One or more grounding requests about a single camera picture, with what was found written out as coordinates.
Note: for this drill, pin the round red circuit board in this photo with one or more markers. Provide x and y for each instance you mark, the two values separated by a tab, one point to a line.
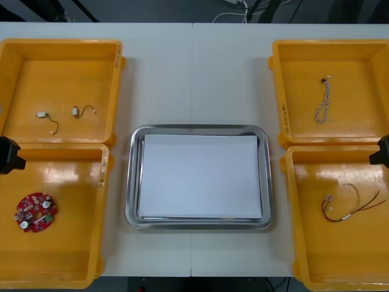
33	210

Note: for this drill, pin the yellow-orange plastic bin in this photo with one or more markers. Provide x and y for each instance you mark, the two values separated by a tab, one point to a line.
343	249
60	249
349	91
60	76

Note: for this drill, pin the black chair base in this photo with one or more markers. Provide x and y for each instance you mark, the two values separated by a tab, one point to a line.
60	12

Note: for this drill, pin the steel tray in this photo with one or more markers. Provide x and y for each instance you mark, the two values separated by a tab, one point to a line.
133	182

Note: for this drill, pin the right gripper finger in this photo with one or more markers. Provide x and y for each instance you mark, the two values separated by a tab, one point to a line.
384	143
378	157

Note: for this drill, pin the white paper sheet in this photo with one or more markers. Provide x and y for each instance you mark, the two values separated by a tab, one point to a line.
200	176

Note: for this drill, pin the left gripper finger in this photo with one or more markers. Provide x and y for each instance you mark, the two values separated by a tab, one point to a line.
13	165
7	147

